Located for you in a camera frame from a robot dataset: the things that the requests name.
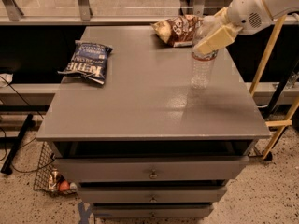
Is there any metal railing frame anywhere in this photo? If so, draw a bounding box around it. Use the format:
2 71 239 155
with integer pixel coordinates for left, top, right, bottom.
0 0 299 26

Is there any black floor cable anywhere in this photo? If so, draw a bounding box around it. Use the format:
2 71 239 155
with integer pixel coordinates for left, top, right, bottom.
0 75 56 175

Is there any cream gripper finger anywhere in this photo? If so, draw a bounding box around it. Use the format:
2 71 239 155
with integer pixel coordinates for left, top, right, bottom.
214 7 229 24
193 24 242 55

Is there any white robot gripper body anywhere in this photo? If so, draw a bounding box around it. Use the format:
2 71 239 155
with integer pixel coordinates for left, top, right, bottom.
227 0 273 35

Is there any orange ball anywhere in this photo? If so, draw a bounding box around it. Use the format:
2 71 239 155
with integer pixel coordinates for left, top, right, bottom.
59 181 70 191

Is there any yellow wooden ladder frame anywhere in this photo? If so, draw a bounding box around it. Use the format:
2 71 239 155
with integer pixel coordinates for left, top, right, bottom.
249 15 299 161

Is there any brown chip bag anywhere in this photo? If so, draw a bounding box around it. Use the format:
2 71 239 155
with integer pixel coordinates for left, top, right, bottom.
151 15 204 48

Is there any black wire basket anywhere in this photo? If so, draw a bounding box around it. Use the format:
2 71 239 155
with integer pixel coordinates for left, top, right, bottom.
34 143 77 196

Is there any crumpled snack wrapper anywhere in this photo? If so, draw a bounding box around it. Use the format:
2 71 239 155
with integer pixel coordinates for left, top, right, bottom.
48 168 64 192

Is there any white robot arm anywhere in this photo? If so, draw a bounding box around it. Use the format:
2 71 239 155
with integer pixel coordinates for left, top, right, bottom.
192 0 299 55

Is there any clear plastic water bottle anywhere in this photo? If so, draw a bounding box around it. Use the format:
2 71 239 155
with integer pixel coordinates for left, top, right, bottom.
191 16 218 90

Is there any blue kettle chip bag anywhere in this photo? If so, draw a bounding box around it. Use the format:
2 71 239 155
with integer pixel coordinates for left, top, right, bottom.
59 40 113 85

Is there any grey drawer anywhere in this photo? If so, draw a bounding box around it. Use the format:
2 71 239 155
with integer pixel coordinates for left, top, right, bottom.
78 186 227 203
54 156 249 182
92 205 213 218

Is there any grey drawer cabinet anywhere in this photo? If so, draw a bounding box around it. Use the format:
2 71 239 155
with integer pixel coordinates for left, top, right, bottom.
37 26 269 209

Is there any black metal floor bar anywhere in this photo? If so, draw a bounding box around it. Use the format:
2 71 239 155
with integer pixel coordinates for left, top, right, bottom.
1 114 35 175

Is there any bottom grey drawer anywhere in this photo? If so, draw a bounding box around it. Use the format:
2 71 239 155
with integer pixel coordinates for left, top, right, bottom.
92 205 213 218

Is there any middle grey drawer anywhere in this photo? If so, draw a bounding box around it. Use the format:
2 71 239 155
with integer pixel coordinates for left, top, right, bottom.
78 186 227 203

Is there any top grey drawer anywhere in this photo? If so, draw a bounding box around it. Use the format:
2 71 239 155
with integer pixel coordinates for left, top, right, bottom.
54 156 249 182

